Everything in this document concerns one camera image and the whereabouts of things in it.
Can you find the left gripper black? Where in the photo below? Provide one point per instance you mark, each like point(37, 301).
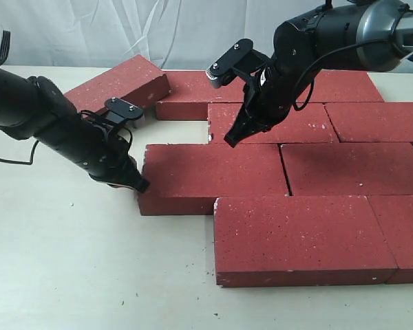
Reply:
point(102, 155)

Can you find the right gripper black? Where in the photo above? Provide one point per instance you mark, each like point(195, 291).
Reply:
point(276, 94)

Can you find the red brick large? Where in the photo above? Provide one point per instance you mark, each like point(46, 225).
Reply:
point(186, 179)
point(299, 241)

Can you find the red brick angled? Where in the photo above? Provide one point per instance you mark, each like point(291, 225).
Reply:
point(136, 80)
point(312, 125)

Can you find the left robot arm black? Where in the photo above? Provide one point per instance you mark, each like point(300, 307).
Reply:
point(34, 107)

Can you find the red brick back row left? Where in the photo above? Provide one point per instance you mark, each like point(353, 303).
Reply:
point(191, 94)

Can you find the red brick back row right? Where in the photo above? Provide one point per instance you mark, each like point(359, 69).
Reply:
point(344, 86)

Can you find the red brick third row right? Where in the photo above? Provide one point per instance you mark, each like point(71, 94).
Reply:
point(360, 168)

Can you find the red brick second row right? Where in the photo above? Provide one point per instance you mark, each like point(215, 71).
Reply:
point(372, 121)

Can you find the red brick front large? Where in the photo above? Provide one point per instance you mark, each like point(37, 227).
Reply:
point(299, 241)

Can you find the red brick front right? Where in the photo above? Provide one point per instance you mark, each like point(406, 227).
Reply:
point(395, 216)

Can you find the white fabric backdrop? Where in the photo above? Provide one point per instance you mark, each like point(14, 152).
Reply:
point(171, 34)

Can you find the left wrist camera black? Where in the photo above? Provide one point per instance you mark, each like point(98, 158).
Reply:
point(124, 113)

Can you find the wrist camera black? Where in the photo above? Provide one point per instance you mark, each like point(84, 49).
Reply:
point(240, 60)
point(124, 113)

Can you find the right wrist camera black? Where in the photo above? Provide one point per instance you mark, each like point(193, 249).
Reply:
point(240, 60)

